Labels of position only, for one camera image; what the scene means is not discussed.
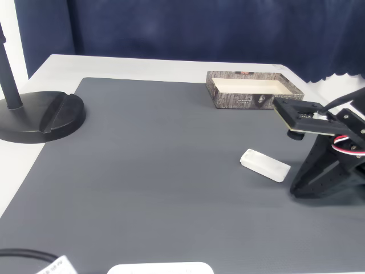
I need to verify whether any black round stand base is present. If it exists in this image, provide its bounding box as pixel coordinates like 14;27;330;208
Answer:
0;91;87;144

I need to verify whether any bark-patterned cardboard box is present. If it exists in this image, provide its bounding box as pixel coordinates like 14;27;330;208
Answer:
205;70;305;110

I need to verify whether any thin black cable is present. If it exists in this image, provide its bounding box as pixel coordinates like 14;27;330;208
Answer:
0;248;58;264

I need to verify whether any white flat device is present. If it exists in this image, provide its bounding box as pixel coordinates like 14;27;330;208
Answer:
107;261;214;274

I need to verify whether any black camera cable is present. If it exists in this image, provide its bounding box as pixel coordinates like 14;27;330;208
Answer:
319;87;365;115

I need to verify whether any gray rubber table mat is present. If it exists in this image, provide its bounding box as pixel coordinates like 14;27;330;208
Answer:
0;76;365;274

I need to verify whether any black stand pole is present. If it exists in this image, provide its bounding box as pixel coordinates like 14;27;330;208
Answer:
0;22;23;110

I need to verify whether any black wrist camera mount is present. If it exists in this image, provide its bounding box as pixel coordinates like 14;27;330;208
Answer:
272;96;353;141

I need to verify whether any white rectangular block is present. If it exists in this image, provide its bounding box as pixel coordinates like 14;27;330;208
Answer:
239;148;291;183

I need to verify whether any white printed label tag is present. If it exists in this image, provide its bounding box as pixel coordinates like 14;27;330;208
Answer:
35;255;77;274

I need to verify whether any red white servo wire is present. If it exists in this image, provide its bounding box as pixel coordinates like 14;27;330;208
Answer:
332;136;365;159

